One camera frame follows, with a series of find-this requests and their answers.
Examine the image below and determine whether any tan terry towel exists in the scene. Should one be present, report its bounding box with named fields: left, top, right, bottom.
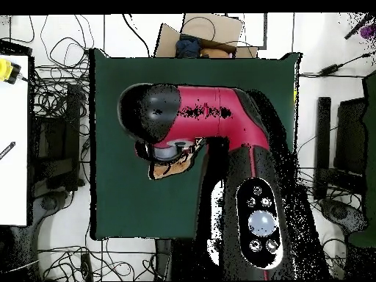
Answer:
left=151, top=146, right=200, bottom=180

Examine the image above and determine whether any dark green table cloth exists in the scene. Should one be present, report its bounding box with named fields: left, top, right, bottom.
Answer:
left=89, top=48, right=303, bottom=240

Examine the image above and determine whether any orange garment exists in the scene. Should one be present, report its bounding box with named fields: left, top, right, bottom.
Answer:
left=200, top=47, right=233, bottom=59

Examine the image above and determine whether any dark blue garment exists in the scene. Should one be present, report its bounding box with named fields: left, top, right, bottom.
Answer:
left=175, top=36, right=202, bottom=59

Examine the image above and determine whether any brown cardboard box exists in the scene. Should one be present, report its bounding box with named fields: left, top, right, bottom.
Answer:
left=153, top=12, right=259, bottom=59

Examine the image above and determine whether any black upright bar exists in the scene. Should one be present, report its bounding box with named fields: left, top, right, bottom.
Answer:
left=313, top=96, right=332, bottom=200

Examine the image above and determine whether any dark grey stand base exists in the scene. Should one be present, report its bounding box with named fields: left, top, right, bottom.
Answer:
left=32, top=190, right=69, bottom=224
left=319, top=198, right=368, bottom=234

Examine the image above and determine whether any black power strip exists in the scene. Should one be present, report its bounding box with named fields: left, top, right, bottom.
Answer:
left=80, top=253, right=93, bottom=281

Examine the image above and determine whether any black monitor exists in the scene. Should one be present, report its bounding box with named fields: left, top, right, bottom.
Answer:
left=334, top=98, right=368, bottom=177

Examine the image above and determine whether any black power adapter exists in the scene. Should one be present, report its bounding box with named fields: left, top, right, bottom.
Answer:
left=319, top=63, right=341, bottom=76

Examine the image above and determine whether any white board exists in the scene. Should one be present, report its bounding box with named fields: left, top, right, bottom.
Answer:
left=0, top=54, right=29, bottom=226

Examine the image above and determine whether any black marker pen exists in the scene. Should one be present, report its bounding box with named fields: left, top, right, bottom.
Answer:
left=0, top=141, right=16, bottom=161

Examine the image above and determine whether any yellow and black tool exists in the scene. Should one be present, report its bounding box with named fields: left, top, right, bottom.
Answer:
left=0, top=57, right=22, bottom=85

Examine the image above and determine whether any purple object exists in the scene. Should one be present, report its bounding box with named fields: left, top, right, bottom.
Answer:
left=359, top=24, right=376, bottom=40

